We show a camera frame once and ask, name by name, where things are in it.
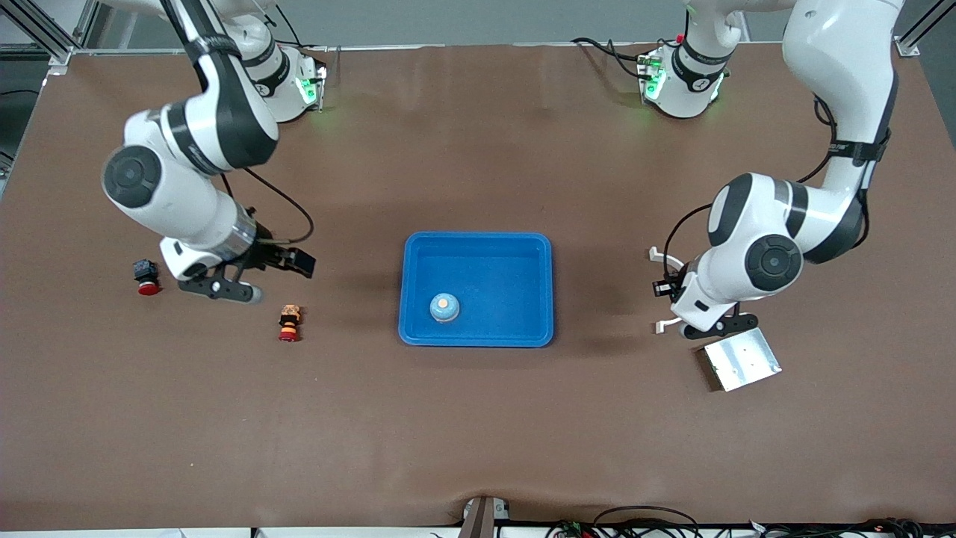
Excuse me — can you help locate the black red push button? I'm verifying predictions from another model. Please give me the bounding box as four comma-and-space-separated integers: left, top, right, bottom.
132, 259, 161, 297

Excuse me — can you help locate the silver metal plate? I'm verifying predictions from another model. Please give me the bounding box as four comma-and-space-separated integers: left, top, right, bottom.
702, 330, 783, 392

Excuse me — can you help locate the blue plastic tray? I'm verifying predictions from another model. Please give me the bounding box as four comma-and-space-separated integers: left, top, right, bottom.
397, 231, 555, 348

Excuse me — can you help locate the paper table cover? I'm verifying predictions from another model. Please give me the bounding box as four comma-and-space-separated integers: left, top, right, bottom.
0, 41, 956, 533

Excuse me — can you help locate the white curved bracket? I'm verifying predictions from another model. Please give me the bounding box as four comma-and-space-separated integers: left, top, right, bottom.
648, 247, 686, 334

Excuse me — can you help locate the black cable loop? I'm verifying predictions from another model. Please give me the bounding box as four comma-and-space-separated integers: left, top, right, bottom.
594, 506, 701, 538

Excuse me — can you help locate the black right base cable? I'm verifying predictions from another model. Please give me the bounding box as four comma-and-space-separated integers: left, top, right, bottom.
258, 6, 329, 55

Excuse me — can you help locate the black base cable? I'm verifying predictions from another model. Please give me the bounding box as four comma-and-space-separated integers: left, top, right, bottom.
571, 36, 651, 81
258, 6, 329, 55

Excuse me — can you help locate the aluminium frame post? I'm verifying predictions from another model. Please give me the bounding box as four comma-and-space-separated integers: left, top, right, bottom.
15, 0, 102, 75
896, 0, 956, 59

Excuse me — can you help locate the black left base cable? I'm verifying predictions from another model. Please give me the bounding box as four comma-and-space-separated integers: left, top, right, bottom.
571, 36, 651, 81

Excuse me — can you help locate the black cable bundle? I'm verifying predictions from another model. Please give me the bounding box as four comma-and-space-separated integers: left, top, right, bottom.
747, 517, 956, 538

